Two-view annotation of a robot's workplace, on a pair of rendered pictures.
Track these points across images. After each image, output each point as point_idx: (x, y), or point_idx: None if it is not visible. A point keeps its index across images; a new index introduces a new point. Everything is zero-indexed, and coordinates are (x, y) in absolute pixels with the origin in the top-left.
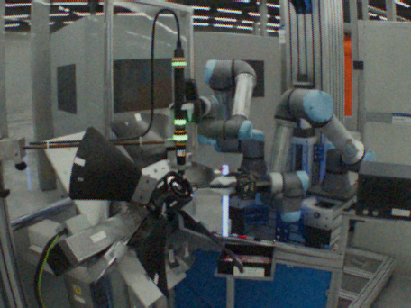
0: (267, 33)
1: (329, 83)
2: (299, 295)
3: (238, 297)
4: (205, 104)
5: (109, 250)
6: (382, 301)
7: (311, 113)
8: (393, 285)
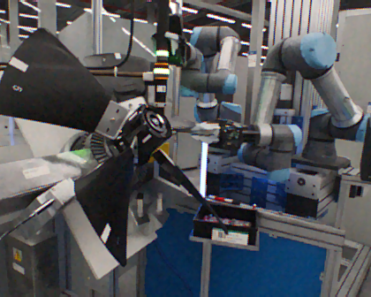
0: None
1: None
2: (284, 275)
3: (213, 269)
4: (191, 49)
5: (48, 191)
6: (364, 295)
7: (310, 56)
8: None
